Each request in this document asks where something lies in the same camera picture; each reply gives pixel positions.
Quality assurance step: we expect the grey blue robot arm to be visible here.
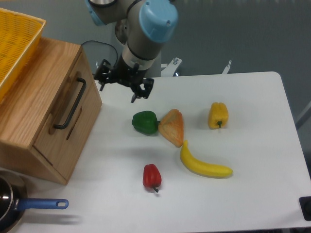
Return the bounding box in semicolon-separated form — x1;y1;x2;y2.
86;0;178;102

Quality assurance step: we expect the yellow bell pepper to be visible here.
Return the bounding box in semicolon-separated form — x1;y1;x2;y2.
207;102;229;129

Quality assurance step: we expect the orange bread wedge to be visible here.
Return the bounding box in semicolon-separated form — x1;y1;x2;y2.
158;109;184;148

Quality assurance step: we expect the green bell pepper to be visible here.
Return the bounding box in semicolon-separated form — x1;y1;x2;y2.
131;111;160;135

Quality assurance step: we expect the wooden top drawer black handle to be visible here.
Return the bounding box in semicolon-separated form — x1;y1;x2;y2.
33;52;103;186

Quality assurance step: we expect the yellow plastic basket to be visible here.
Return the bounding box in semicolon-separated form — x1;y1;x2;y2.
0;8;46;100

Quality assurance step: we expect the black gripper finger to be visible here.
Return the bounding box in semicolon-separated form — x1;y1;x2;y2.
93;59;117;91
131;78;154;103

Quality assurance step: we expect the black cable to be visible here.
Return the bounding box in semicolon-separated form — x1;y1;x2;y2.
81;40;120;66

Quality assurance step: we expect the red bell pepper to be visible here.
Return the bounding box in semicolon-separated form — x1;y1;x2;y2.
142;164;162;193

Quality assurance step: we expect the blue handled frying pan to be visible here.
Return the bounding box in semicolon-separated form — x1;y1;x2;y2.
0;171;69;233

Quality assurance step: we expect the yellow banana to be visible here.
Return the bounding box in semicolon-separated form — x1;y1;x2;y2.
180;140;233;178

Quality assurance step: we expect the black corner object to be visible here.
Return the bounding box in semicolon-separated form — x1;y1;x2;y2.
299;196;311;221

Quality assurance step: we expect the wooden drawer cabinet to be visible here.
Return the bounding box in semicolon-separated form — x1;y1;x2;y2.
0;36;103;186

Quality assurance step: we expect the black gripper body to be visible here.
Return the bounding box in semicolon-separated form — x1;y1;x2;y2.
113;57;146;87

